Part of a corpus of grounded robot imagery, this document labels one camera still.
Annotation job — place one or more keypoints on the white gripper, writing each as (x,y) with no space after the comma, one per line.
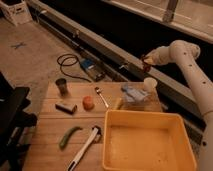
(158,56)

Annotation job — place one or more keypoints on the dark red grape bunch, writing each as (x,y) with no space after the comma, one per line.
(146,66)

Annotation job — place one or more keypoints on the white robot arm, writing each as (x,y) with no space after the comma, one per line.
(184,55)

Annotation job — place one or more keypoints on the white paper cup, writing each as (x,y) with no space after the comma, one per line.
(150,84)

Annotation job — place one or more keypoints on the small metal cup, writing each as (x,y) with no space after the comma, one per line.
(61,84)

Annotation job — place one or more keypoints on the clear plastic bag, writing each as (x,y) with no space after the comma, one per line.
(134,98)

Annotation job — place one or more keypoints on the yellow banana piece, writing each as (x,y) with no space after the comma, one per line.
(118,104)

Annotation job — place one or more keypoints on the blue grey power box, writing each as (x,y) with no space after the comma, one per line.
(92,70)

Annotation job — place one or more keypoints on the orange round fruit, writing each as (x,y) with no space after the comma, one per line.
(88,103)

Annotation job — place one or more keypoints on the yellow plastic bin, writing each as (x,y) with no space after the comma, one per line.
(146,141)

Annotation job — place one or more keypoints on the black rectangular block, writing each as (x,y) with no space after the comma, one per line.
(66,108)

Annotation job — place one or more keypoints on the green chili pepper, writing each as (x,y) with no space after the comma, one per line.
(67,135)

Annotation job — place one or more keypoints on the black chair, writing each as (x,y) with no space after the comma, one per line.
(13,120)

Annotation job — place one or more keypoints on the metal floor rail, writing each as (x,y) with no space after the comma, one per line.
(120,39)

